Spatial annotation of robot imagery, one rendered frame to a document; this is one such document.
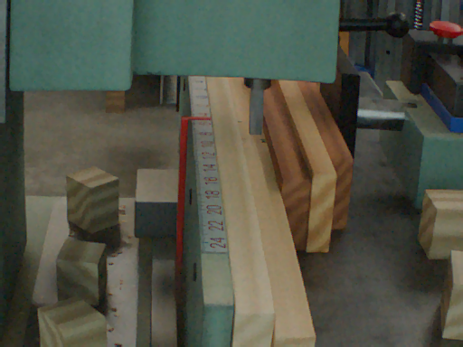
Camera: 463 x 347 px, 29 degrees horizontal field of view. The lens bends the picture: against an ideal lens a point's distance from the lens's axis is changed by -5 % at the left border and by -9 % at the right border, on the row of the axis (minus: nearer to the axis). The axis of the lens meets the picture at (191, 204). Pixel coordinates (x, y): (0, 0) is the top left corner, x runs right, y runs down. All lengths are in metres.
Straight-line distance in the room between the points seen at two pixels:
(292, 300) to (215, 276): 0.04
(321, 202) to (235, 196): 0.06
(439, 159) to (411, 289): 0.14
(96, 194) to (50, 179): 2.16
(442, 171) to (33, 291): 0.34
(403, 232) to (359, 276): 0.08
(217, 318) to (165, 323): 0.25
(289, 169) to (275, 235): 0.08
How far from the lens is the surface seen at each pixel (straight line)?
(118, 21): 0.57
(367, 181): 0.74
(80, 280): 0.73
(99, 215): 0.85
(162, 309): 0.71
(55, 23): 0.57
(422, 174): 0.69
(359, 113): 0.72
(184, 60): 0.61
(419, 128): 0.69
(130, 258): 0.81
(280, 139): 0.66
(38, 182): 2.98
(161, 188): 0.82
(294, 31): 0.61
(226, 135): 0.66
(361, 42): 1.57
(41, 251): 0.82
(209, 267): 0.47
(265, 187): 0.60
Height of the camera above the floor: 1.18
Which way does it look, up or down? 25 degrees down
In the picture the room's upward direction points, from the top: 2 degrees clockwise
